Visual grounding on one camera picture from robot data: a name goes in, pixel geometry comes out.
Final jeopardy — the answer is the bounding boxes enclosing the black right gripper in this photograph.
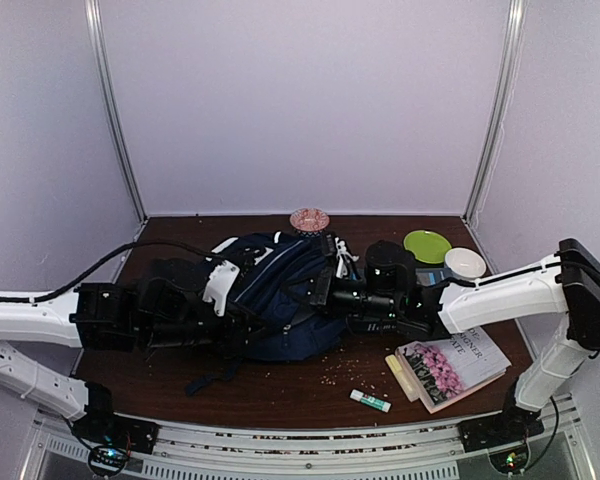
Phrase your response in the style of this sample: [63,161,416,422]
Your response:
[279,268,401,322]

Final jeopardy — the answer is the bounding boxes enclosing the navy blue student backpack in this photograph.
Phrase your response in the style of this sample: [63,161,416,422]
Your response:
[185,232,345,396]

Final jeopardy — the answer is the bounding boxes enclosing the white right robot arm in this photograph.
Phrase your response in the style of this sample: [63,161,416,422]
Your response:
[306,235,600,442]

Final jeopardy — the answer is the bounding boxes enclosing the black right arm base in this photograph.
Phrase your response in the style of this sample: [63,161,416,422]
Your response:
[457,386,544,453]

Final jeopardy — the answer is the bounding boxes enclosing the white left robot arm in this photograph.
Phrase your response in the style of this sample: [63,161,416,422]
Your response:
[0,254,257,444]

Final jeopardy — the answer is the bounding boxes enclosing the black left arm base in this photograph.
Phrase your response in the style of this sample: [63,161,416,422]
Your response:
[71,382,159,454]

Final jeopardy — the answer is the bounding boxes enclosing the teal Humor hardcover book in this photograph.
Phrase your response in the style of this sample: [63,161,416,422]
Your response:
[345,267,452,341]

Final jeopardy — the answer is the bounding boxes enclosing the green plate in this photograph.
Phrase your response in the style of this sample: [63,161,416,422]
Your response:
[403,230,452,265]

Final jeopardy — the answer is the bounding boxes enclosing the yellow highlighter pen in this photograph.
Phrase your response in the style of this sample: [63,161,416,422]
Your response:
[385,354,419,402]

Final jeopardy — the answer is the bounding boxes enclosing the white bowl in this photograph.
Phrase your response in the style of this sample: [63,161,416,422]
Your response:
[444,247,487,280]

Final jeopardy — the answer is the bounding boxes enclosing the pink flower Designer Fate book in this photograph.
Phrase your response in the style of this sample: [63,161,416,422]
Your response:
[394,327,511,414]

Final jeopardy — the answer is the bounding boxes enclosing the red blue patterned bowl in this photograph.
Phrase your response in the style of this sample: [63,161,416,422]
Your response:
[289,208,330,237]

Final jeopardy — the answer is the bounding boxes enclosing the white green glue stick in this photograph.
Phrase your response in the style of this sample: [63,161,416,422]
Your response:
[349,389,391,413]

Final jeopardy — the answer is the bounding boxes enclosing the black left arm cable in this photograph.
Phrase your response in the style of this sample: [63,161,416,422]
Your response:
[0,242,231,304]

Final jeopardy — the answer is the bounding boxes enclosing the aluminium front rail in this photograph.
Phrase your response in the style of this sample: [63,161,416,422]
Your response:
[27,392,594,480]

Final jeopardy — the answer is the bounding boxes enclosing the left aluminium frame post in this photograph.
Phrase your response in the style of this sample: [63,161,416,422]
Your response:
[84,0,148,223]

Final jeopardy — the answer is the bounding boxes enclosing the aluminium frame post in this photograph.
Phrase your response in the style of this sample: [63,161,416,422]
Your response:
[84,0,148,223]
[464,0,527,227]

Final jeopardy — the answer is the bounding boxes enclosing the right aluminium frame post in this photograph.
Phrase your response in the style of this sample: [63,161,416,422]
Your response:
[464,0,527,227]

